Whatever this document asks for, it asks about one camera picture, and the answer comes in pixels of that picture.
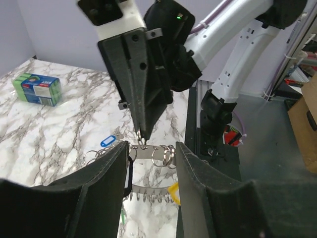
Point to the blue tag key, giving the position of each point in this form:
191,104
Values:
111,140

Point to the brown cardboard box background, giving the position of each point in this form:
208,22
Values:
303,117

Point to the blue green sponge pack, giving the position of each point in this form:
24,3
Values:
38,89

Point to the yellow key tag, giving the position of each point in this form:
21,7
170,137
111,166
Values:
173,190

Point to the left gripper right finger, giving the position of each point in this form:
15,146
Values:
213,205

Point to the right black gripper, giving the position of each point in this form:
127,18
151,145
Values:
126,59

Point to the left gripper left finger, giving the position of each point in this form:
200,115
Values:
84,204

